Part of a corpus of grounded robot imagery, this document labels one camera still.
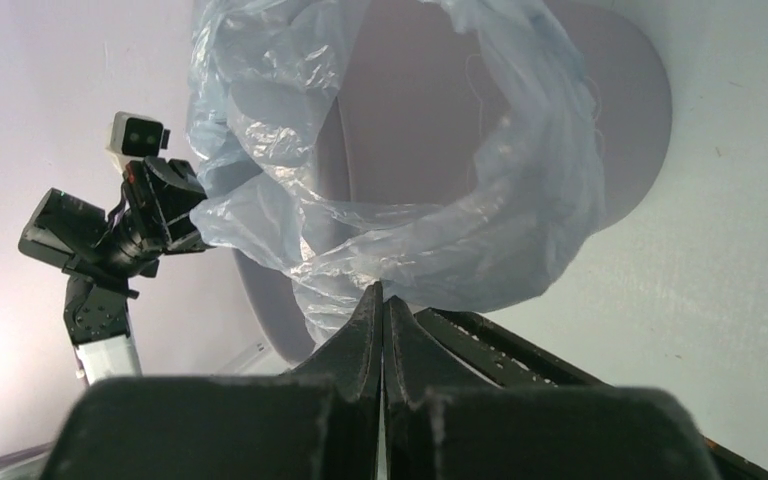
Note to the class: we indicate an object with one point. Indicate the grey plastic trash bin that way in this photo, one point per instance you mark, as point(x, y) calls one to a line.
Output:
point(417, 132)

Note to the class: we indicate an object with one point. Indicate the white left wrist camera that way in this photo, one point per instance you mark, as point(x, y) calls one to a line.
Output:
point(134, 137)

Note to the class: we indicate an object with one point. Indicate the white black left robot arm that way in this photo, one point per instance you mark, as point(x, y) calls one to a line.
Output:
point(100, 252)

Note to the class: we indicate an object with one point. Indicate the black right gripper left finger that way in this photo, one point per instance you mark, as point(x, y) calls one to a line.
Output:
point(318, 421)

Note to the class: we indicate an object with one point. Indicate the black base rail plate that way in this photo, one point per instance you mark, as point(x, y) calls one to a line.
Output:
point(505, 360)

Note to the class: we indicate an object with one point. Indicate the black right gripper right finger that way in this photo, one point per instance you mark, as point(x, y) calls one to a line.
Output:
point(446, 422)

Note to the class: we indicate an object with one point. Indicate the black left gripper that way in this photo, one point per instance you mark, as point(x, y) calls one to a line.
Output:
point(153, 216)

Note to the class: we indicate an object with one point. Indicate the light blue plastic trash bag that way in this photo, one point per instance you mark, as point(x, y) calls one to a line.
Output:
point(424, 232)

